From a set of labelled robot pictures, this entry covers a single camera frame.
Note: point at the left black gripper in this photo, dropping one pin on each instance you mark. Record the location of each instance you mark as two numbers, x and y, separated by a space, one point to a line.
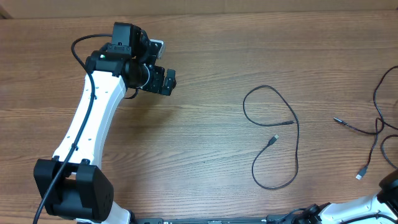
156 86

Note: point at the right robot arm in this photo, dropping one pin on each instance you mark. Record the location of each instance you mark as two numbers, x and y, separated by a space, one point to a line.
372 209

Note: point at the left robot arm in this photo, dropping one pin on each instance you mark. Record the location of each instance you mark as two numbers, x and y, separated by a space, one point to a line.
71 183

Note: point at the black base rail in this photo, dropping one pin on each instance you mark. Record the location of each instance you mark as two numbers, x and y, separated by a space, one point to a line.
269 219

